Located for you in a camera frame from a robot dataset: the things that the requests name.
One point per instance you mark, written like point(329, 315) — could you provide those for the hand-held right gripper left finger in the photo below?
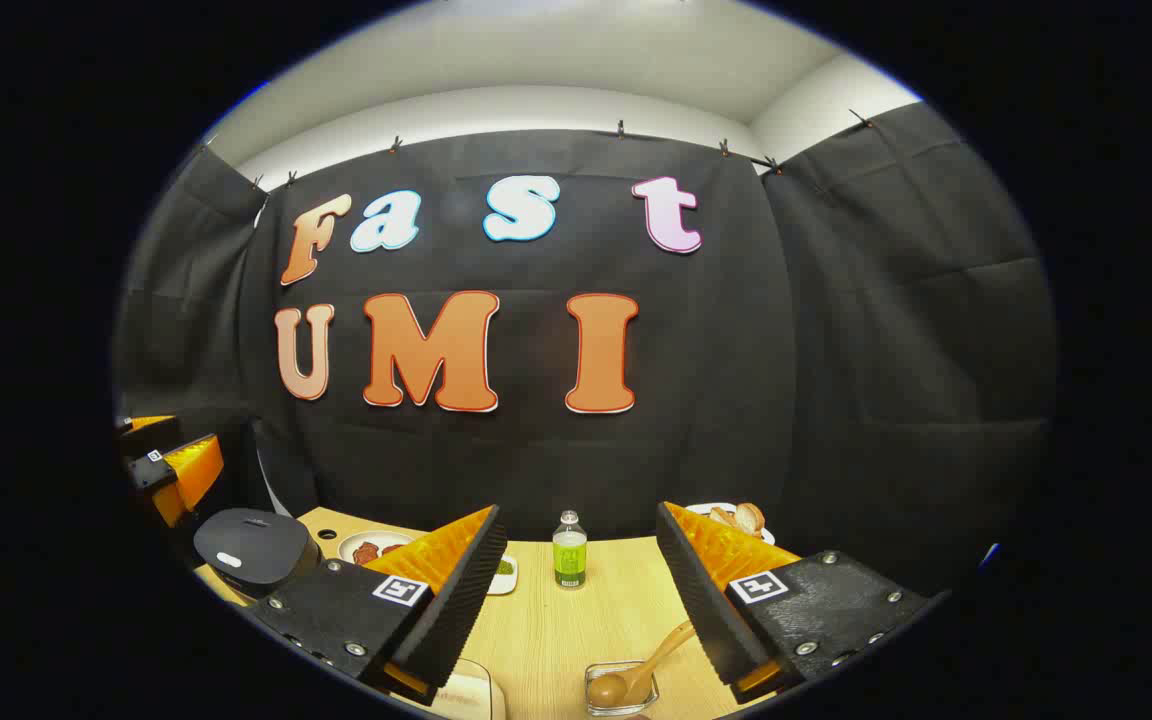
point(456, 600)

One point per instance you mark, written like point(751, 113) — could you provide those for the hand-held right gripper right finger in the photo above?
point(706, 600)

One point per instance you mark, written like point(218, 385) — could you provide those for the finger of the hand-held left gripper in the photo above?
point(191, 475)
point(151, 430)

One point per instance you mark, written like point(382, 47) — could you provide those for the black rice cooker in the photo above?
point(256, 550)

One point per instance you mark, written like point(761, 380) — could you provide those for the wooden spoon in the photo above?
point(626, 680)

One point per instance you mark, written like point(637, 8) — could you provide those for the divided white dish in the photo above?
point(506, 582)

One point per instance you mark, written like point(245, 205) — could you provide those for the white toaster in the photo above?
point(701, 512)

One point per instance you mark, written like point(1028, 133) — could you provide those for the clear plastic container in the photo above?
point(466, 695)

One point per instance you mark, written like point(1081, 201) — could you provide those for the round white plate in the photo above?
point(354, 540)

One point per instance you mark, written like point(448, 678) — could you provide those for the green drink bottle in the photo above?
point(569, 555)

